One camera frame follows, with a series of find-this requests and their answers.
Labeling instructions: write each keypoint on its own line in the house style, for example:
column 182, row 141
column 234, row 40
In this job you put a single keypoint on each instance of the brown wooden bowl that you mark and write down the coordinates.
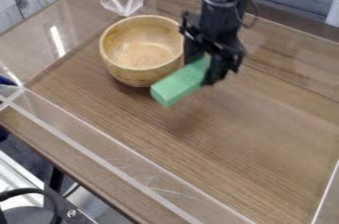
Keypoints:
column 142, row 49

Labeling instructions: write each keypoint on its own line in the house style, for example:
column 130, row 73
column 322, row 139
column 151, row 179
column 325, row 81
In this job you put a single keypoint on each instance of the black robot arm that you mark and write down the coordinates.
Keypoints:
column 211, row 34

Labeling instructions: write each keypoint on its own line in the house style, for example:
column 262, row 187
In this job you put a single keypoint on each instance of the green rectangular block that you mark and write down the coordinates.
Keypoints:
column 180, row 83

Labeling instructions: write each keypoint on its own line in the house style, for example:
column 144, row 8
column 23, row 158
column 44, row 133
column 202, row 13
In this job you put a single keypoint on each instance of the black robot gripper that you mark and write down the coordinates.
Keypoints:
column 211, row 33

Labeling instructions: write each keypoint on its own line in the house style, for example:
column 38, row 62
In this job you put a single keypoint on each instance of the clear acrylic table barrier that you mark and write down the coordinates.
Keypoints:
column 245, row 153

